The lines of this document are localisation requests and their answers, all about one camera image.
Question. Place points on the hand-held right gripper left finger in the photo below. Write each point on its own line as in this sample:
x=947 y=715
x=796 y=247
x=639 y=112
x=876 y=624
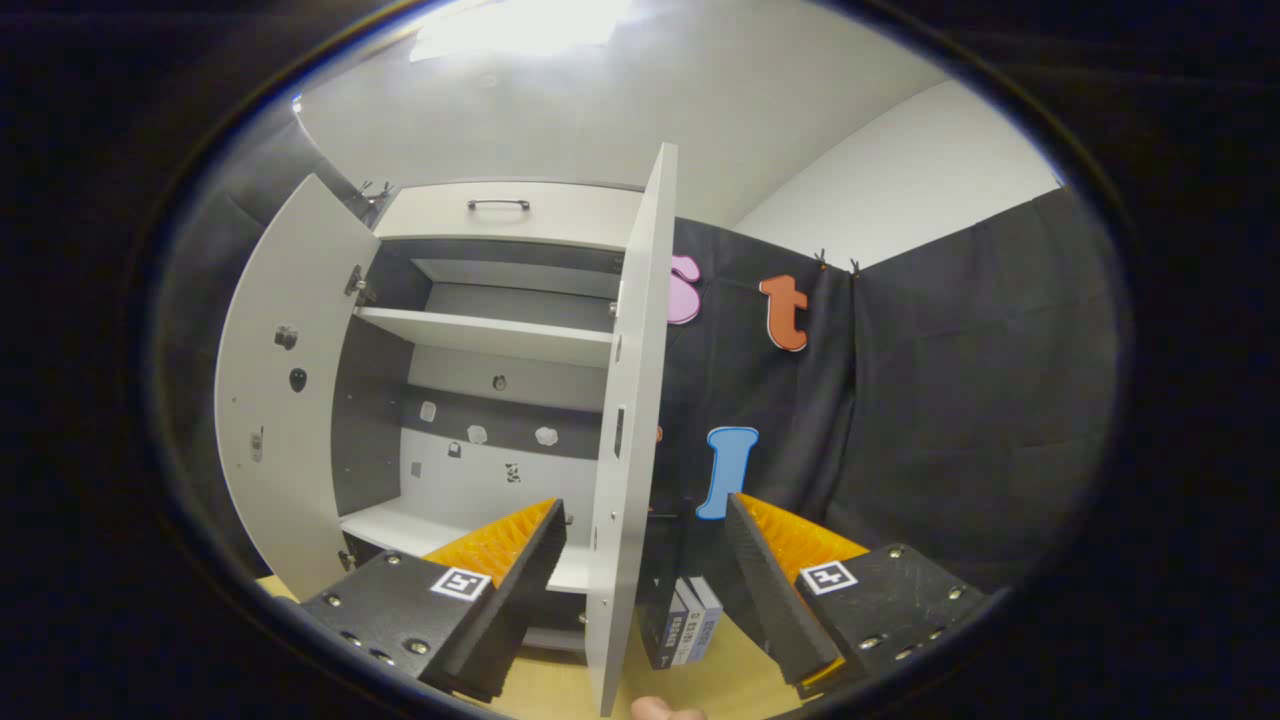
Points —
x=520 y=590

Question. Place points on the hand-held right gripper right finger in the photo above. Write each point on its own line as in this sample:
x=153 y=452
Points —
x=775 y=600

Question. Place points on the white and grey cabinet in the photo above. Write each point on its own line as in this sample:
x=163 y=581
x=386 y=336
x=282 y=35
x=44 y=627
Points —
x=370 y=420

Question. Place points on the white cabinet door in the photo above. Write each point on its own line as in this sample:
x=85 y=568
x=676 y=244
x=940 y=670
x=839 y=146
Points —
x=640 y=300
x=290 y=470

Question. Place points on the white cabinet drawer front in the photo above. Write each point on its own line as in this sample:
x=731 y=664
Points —
x=580 y=215

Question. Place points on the blue small box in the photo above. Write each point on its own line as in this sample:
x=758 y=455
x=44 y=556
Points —
x=706 y=615

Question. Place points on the white striped small box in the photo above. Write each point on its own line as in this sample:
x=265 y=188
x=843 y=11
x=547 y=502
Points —
x=688 y=625

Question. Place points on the black small box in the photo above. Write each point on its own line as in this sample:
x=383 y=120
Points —
x=660 y=625

